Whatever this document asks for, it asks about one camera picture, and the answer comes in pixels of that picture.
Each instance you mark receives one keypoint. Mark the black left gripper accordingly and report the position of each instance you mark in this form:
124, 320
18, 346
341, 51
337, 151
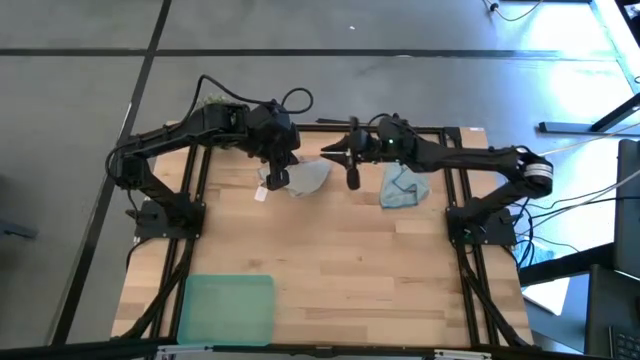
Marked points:
280, 147

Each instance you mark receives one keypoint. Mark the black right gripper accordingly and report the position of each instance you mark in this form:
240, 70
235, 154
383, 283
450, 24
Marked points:
375, 145

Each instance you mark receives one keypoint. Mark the white paper hang tag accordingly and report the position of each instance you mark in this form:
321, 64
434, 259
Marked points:
261, 194

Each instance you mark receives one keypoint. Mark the grey waffle microfiber towel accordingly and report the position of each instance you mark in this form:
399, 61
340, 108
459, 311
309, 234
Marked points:
310, 177

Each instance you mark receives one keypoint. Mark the pale towel with teal edge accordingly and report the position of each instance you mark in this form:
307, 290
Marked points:
402, 192

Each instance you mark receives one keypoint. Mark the teal translucent plastic basket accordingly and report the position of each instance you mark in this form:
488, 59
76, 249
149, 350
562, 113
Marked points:
225, 310

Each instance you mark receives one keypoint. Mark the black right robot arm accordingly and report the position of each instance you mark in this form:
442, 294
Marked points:
475, 157

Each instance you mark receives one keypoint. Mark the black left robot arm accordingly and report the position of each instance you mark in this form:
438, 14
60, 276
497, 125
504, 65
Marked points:
165, 132

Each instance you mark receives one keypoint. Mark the green potted plant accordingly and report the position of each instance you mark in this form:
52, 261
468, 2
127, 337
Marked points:
214, 99

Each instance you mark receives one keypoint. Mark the black desk leg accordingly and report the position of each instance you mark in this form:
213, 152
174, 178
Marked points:
560, 127

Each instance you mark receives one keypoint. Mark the black desk bar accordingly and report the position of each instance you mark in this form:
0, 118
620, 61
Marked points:
565, 265

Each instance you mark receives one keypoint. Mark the white paper sheet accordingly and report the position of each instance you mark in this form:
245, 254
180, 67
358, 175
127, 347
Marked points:
550, 295

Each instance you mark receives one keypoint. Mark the black overhead crossbar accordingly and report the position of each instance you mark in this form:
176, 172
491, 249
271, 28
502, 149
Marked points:
75, 350

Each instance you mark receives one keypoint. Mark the dark monitor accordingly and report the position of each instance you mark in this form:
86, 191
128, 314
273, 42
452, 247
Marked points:
629, 210

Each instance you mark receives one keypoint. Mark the black box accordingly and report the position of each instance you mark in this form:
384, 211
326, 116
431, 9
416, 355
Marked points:
610, 300

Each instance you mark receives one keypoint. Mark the black keyboard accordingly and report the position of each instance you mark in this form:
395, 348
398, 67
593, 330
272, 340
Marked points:
625, 345

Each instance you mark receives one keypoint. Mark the black aluminium table frame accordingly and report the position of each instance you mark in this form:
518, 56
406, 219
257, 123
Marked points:
435, 130

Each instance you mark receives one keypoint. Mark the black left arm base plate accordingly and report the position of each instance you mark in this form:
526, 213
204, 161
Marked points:
150, 227

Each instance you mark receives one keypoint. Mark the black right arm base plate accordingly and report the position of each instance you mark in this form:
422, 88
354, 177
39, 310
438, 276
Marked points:
500, 230

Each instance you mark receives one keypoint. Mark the silver bracket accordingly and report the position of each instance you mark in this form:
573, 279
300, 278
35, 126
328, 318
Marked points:
185, 351
462, 355

